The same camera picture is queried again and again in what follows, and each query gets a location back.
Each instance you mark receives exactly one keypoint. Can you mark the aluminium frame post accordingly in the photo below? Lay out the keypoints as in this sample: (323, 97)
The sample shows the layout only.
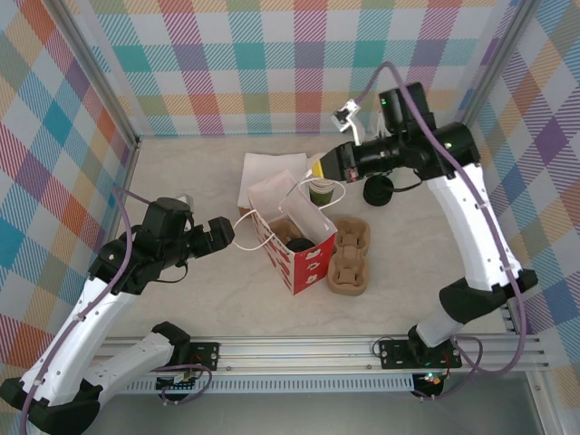
(494, 68)
(100, 77)

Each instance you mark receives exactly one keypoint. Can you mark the white red paper gift bag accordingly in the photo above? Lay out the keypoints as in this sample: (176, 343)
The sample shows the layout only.
(312, 272)

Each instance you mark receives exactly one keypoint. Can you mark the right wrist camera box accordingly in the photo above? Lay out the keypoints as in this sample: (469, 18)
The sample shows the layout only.
(351, 115)

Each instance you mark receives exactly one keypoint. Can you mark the white napkin stack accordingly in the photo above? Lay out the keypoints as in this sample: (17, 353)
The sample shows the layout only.
(272, 165)

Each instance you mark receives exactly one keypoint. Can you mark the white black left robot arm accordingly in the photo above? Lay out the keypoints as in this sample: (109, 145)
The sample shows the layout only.
(131, 364)

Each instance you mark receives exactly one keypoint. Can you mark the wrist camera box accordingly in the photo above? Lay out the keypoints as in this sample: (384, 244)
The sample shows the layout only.
(351, 115)
(185, 199)

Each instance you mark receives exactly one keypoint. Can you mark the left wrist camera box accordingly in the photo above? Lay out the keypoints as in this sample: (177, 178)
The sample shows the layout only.
(185, 199)

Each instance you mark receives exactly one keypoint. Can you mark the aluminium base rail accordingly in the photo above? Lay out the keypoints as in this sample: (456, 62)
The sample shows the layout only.
(294, 353)

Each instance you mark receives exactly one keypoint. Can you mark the black plastic cup lid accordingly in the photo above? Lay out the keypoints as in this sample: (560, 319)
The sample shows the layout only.
(380, 188)
(374, 203)
(301, 244)

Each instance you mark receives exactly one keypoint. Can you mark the small circuit board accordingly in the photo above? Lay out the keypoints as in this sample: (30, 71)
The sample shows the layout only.
(429, 379)
(176, 383)

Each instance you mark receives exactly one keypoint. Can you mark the aluminium side rail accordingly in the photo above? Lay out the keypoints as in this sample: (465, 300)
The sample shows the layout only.
(509, 317)
(129, 167)

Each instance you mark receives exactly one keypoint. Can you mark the white wrapped straw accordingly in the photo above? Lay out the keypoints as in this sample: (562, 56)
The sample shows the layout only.
(378, 127)

